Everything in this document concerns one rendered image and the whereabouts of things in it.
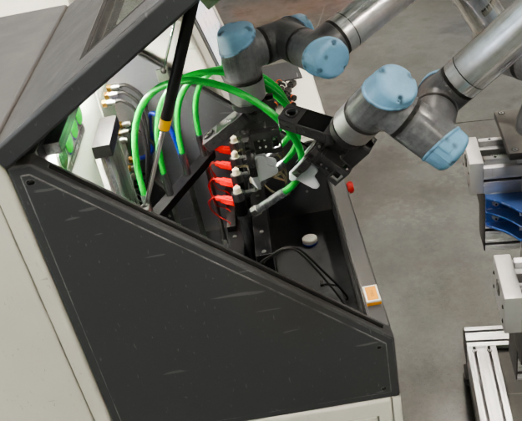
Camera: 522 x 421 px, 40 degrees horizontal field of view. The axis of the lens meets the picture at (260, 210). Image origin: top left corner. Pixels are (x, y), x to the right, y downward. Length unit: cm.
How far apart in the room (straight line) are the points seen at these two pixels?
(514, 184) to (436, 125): 73
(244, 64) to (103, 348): 60
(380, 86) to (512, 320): 57
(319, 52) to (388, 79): 22
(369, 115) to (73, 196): 49
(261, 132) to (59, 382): 63
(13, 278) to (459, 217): 241
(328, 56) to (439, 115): 25
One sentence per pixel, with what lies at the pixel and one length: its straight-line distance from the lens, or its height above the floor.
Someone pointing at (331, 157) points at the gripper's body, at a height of 130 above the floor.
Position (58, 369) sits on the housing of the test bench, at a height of 102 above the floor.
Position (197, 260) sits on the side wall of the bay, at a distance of 126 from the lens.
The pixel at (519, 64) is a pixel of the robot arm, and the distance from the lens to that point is 182.
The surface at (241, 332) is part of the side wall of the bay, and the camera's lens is 137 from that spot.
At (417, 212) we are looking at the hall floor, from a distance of 343.
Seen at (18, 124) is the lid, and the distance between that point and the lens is 115.
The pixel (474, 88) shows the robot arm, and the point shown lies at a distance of 128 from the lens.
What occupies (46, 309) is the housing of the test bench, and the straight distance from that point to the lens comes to 136.
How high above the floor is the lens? 194
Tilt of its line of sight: 33 degrees down
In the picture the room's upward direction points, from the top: 12 degrees counter-clockwise
